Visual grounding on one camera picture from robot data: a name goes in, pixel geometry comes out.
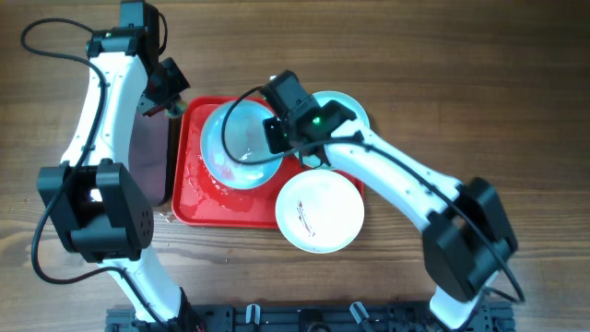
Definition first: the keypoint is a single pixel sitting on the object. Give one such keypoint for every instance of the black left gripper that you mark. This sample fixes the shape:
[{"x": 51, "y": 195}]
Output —
[{"x": 151, "y": 105}]

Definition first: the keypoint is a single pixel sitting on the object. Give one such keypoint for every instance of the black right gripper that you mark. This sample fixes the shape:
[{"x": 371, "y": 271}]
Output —
[{"x": 275, "y": 144}]

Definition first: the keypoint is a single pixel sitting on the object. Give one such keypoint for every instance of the pale green plate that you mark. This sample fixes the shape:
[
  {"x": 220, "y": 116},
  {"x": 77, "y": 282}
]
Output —
[{"x": 323, "y": 97}]

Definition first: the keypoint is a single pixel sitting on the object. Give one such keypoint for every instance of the pale blue plate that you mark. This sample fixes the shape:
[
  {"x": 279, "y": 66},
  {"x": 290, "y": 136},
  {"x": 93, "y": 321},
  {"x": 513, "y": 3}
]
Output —
[{"x": 230, "y": 146}]

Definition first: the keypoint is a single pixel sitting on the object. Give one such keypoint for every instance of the white plate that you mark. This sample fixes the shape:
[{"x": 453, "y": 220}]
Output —
[{"x": 319, "y": 211}]

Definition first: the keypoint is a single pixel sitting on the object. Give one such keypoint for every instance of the green yellow sponge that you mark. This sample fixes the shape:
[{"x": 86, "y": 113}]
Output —
[{"x": 177, "y": 110}]

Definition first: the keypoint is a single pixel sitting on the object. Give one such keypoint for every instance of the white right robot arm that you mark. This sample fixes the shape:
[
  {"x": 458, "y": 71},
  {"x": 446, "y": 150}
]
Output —
[{"x": 466, "y": 235}]

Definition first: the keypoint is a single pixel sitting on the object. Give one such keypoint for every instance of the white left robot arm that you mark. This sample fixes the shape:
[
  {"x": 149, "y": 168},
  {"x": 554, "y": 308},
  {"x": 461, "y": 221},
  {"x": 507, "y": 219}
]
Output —
[{"x": 95, "y": 205}]

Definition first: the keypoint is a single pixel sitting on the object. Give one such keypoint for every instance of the black water tray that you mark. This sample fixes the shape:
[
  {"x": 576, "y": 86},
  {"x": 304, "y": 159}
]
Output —
[{"x": 150, "y": 160}]

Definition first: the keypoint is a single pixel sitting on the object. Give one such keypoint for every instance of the red plastic tray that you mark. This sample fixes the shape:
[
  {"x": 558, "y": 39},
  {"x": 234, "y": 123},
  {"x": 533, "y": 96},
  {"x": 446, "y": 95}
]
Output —
[{"x": 198, "y": 199}]

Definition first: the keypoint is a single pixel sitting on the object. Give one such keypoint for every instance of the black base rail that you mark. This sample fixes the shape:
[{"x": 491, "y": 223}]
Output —
[{"x": 394, "y": 316}]

